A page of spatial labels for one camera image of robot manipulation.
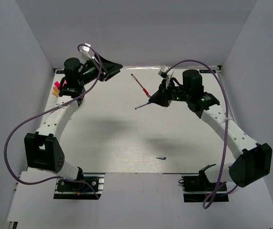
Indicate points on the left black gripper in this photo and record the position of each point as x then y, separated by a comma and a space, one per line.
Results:
110, 67

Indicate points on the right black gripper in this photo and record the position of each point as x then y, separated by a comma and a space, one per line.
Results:
161, 97

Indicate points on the red pen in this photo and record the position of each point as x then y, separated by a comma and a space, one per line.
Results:
142, 87

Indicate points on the pink black highlighter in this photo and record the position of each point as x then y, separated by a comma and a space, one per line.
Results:
57, 84

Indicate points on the grey orange highlighter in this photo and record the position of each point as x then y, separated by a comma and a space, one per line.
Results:
55, 90

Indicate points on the orange pink highlighter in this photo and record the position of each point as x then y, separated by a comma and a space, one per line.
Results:
55, 94

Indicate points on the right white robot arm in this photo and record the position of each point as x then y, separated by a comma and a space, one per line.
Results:
252, 160

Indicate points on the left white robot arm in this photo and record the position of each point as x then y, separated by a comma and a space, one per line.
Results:
43, 150

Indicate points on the blue pen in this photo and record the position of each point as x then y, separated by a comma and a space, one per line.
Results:
143, 105

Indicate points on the blue label sticker right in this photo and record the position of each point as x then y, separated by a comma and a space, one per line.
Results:
206, 71

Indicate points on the blue label sticker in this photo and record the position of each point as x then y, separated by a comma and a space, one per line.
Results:
60, 72
206, 71

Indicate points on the blue label sticker left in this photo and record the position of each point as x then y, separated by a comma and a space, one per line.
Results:
60, 72

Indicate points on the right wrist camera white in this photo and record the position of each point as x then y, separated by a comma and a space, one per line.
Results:
166, 74

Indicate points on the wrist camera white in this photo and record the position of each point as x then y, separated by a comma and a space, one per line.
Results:
84, 50
166, 74

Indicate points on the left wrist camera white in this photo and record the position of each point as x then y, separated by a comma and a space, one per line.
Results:
84, 50

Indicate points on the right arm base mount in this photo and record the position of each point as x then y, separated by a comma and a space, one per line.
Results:
194, 190

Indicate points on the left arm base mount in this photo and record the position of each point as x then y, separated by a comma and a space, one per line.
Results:
80, 191

